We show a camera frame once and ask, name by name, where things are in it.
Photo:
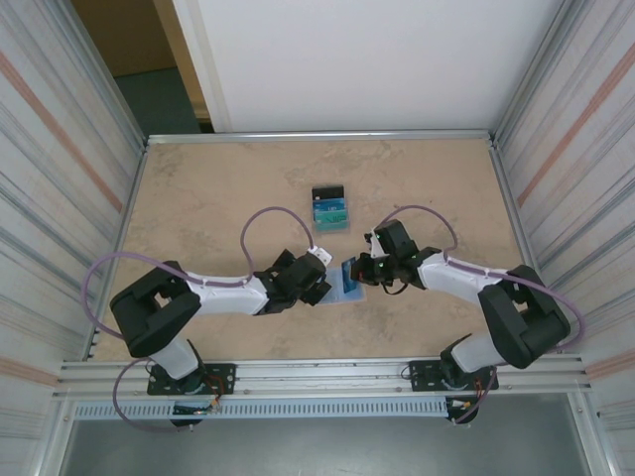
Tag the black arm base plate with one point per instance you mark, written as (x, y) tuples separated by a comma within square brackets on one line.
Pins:
[(421, 377), (223, 377)]

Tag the grey metal base panel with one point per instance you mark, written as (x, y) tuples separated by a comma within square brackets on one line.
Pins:
[(317, 446)]

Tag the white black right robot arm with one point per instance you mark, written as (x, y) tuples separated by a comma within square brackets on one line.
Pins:
[(461, 277)]

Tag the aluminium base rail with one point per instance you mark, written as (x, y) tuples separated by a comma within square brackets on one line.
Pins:
[(317, 377)]

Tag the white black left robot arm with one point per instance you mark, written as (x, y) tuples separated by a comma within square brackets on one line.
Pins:
[(228, 297)]

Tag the aluminium table edge bar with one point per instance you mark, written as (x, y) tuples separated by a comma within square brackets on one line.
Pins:
[(317, 137)]

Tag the clear acrylic card box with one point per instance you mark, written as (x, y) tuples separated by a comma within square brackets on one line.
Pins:
[(331, 208)]

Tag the black credit card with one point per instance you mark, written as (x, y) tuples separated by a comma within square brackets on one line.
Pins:
[(327, 192)]

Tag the teal VIP credit card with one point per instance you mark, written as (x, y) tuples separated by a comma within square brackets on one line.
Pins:
[(331, 223)]

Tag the white door frame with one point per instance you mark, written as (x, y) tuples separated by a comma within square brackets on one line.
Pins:
[(198, 59)]

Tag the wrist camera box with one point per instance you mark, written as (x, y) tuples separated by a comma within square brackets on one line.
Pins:
[(379, 250), (321, 255)]

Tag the aluminium table side bar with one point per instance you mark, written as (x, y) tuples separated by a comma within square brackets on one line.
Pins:
[(521, 238), (124, 238)]

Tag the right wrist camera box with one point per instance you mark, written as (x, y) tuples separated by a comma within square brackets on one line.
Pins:
[(379, 250)]

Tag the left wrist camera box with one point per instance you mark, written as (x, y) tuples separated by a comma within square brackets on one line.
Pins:
[(321, 255)]

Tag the blue credit card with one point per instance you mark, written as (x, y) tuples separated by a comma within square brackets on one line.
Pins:
[(328, 204), (349, 275)]

